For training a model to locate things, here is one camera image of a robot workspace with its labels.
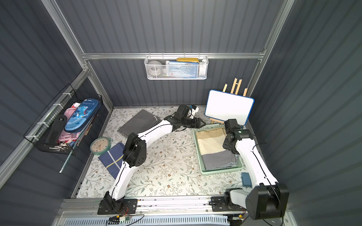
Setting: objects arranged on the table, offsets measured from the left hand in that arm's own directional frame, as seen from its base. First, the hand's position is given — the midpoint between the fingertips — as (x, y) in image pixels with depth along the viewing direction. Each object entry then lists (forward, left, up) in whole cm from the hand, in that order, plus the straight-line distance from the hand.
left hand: (206, 126), depth 89 cm
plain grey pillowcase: (+16, +48, -14) cm, 52 cm away
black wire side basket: (+2, +78, +18) cm, 81 cm away
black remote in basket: (-17, +73, +18) cm, 77 cm away
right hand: (-15, -15, 0) cm, 22 cm away
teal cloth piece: (-29, -22, -14) cm, 39 cm away
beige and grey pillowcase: (-16, -4, -10) cm, 19 cm away
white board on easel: (+14, -13, +5) cm, 19 cm away
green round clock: (-6, +71, -12) cm, 72 cm away
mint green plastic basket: (-18, +4, -15) cm, 24 cm away
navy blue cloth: (-15, +61, -15) cm, 64 cm away
